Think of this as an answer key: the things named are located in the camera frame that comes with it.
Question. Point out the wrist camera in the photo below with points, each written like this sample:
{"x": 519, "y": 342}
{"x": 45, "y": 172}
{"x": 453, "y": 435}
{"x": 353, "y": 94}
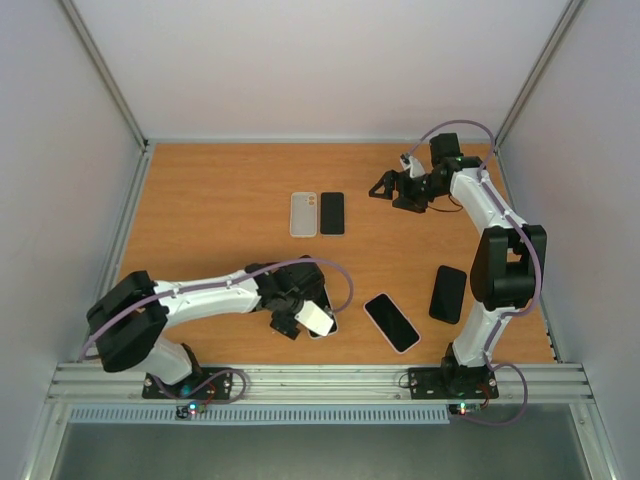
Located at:
{"x": 412, "y": 167}
{"x": 314, "y": 318}

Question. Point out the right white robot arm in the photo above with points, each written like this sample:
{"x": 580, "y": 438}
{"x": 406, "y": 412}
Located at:
{"x": 507, "y": 272}

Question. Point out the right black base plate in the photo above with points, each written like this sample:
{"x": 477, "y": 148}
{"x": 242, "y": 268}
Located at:
{"x": 462, "y": 383}

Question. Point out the white phone case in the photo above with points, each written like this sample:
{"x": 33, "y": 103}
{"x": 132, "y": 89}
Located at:
{"x": 303, "y": 215}

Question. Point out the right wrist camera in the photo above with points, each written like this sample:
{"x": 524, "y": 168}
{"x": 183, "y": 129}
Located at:
{"x": 412, "y": 167}

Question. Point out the black smartphone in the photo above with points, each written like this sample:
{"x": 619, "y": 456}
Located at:
{"x": 332, "y": 213}

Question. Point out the left circuit board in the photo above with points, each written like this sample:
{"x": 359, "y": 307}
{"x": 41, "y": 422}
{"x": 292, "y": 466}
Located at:
{"x": 192, "y": 410}

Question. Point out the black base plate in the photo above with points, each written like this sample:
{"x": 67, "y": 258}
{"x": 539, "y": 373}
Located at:
{"x": 213, "y": 383}
{"x": 462, "y": 383}

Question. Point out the aluminium front rail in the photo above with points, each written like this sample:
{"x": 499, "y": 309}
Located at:
{"x": 330, "y": 384}

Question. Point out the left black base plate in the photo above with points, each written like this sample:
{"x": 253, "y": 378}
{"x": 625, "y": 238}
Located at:
{"x": 213, "y": 383}

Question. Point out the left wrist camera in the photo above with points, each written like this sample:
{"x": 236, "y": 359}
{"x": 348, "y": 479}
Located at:
{"x": 314, "y": 318}

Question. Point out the right circuit board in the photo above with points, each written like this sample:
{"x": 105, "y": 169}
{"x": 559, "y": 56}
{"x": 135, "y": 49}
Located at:
{"x": 464, "y": 408}

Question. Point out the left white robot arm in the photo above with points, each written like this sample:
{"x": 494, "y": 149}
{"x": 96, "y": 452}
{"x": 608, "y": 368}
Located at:
{"x": 127, "y": 326}

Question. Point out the circuit board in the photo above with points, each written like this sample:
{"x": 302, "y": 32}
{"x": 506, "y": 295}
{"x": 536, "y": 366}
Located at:
{"x": 192, "y": 410}
{"x": 464, "y": 408}

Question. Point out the phone in black case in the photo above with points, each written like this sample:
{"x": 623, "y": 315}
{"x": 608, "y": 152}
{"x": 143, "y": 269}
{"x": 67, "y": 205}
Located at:
{"x": 448, "y": 295}

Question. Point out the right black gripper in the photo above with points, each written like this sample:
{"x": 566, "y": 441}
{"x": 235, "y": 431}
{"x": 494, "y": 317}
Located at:
{"x": 401, "y": 187}

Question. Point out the phone in white case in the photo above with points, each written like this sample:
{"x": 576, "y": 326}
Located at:
{"x": 324, "y": 303}

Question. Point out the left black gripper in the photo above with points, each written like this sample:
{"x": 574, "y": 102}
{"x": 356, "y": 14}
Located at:
{"x": 284, "y": 327}

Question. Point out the phone in pink case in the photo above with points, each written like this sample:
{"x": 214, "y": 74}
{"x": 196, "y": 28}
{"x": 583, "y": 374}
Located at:
{"x": 392, "y": 323}

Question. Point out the grey slotted cable duct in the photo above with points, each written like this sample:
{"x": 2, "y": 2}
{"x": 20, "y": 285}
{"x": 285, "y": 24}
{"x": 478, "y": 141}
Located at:
{"x": 262, "y": 415}

